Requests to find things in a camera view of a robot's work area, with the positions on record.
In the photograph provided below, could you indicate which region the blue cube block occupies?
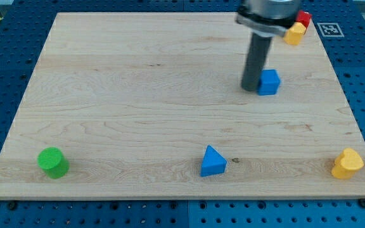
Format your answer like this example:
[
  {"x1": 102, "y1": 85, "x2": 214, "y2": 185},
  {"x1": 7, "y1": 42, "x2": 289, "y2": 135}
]
[{"x1": 257, "y1": 69, "x2": 281, "y2": 96}]

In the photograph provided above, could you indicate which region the yellow heart block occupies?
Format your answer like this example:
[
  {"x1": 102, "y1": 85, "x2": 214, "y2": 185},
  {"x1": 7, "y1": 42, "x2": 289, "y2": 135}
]
[{"x1": 331, "y1": 148, "x2": 364, "y2": 179}]

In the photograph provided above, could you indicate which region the blue triangle block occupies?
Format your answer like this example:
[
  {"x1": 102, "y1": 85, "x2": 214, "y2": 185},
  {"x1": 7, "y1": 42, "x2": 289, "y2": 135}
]
[{"x1": 200, "y1": 145, "x2": 227, "y2": 177}]

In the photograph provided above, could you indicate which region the light wooden board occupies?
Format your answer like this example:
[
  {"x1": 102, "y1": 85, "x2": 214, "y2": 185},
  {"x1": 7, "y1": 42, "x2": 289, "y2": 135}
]
[{"x1": 0, "y1": 13, "x2": 365, "y2": 201}]

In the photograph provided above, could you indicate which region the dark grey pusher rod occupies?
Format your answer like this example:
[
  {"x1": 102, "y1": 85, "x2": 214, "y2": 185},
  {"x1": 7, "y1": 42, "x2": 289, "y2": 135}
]
[{"x1": 241, "y1": 32, "x2": 272, "y2": 92}]

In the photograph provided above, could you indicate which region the yellow pentagon block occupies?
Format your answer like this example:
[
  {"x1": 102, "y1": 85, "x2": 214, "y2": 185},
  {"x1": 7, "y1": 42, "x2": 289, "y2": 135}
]
[{"x1": 283, "y1": 22, "x2": 306, "y2": 46}]

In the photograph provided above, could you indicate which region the green cylinder block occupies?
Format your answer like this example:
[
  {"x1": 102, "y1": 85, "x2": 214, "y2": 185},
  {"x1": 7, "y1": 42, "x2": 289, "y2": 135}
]
[{"x1": 37, "y1": 147, "x2": 70, "y2": 179}]

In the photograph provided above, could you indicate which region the red block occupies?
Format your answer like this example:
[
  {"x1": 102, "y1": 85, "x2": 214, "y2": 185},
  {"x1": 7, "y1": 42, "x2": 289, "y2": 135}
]
[{"x1": 295, "y1": 10, "x2": 312, "y2": 28}]

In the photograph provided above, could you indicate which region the white fiducial marker tag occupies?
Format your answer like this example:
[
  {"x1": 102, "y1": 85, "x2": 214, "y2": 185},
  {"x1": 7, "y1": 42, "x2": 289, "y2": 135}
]
[{"x1": 317, "y1": 22, "x2": 344, "y2": 37}]

